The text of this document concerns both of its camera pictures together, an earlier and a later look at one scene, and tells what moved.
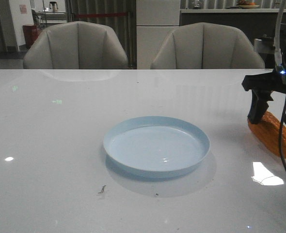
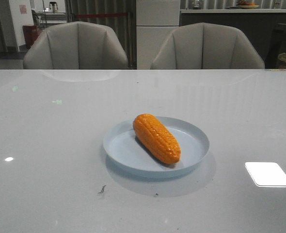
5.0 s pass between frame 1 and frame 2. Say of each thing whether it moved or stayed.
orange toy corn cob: moved
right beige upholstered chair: stayed
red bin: stayed
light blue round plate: stayed
